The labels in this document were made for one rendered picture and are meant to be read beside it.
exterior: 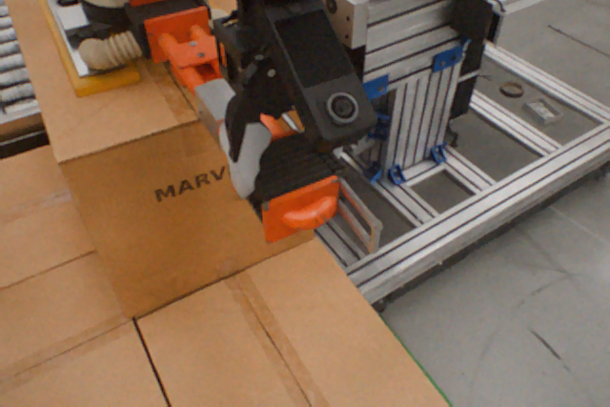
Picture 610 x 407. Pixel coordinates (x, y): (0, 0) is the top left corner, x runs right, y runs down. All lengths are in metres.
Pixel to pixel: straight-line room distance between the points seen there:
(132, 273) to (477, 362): 1.04
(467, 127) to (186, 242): 1.31
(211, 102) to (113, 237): 0.39
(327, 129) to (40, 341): 0.85
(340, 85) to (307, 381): 0.68
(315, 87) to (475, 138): 1.64
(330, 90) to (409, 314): 1.38
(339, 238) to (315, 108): 1.22
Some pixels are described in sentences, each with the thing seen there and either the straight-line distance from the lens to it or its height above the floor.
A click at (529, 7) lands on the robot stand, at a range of 1.16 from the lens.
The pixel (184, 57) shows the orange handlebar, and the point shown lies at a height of 1.09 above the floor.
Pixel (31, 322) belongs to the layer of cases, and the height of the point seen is 0.54.
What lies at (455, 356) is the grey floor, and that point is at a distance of 1.66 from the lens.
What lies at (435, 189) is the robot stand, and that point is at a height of 0.21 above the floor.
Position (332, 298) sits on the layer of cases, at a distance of 1.05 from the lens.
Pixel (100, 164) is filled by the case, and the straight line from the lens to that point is 0.80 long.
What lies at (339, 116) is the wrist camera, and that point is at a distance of 0.36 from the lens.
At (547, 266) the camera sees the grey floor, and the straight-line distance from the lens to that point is 1.94.
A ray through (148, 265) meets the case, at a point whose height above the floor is 0.67.
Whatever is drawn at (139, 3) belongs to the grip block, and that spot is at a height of 1.09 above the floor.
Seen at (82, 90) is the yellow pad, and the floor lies 0.96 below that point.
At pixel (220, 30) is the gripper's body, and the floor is 1.21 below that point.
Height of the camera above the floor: 1.43
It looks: 44 degrees down
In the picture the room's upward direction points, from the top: straight up
